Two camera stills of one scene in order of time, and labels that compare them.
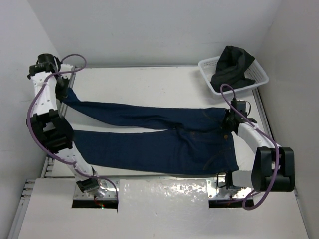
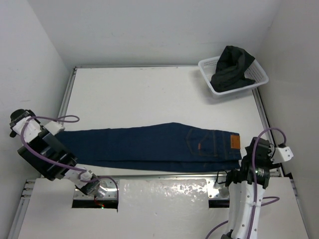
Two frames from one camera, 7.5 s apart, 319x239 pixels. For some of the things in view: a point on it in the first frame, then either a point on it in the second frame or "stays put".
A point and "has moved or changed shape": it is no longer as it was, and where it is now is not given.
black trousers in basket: (232, 66) stays put
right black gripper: (226, 127) -> (268, 162)
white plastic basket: (254, 70) stays put
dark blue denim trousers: (150, 141) has moved or changed shape
